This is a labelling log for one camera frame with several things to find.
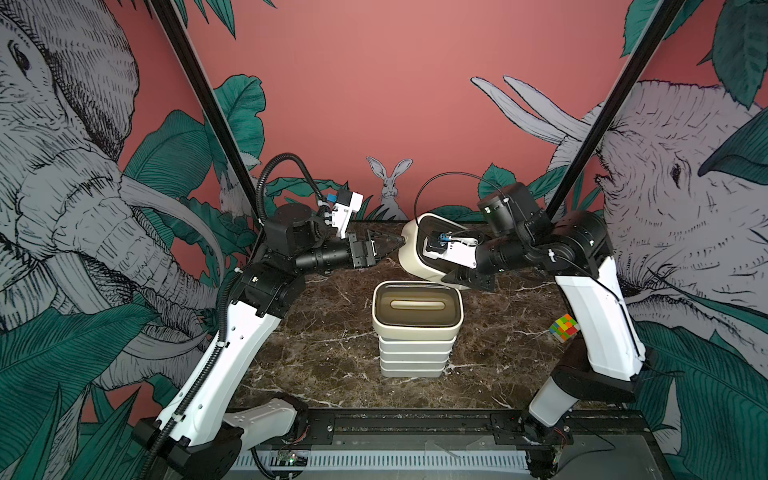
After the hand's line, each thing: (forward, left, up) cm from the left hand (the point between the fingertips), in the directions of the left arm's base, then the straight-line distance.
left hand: (396, 244), depth 55 cm
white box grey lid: (-11, -5, -23) cm, 26 cm away
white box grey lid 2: (-10, -5, -32) cm, 34 cm away
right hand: (0, -10, -5) cm, 11 cm away
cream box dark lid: (-5, -5, -16) cm, 18 cm away
